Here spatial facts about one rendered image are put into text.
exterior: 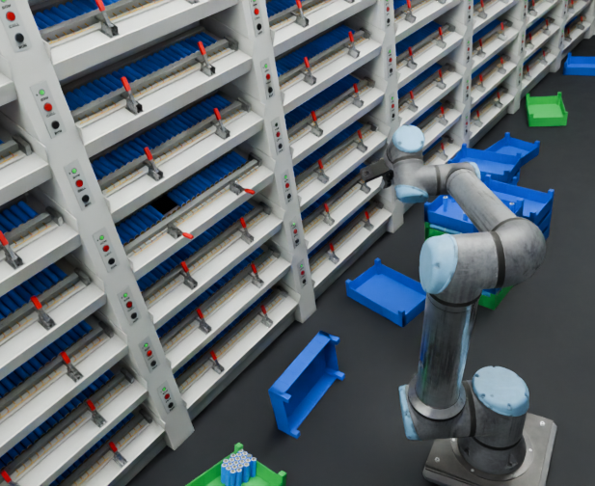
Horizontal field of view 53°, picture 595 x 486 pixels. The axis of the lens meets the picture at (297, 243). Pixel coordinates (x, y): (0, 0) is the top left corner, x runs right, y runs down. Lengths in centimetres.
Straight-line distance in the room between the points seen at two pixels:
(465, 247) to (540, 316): 125
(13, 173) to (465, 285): 100
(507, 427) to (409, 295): 90
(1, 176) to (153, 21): 53
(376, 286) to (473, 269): 136
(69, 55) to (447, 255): 93
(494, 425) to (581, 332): 78
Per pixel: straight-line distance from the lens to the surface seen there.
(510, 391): 171
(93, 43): 152
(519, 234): 125
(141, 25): 159
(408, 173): 174
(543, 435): 198
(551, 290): 255
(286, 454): 202
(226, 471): 192
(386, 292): 249
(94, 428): 187
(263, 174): 199
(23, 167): 147
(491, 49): 345
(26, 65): 142
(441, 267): 118
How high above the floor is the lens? 164
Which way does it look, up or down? 35 degrees down
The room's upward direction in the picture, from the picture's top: 10 degrees counter-clockwise
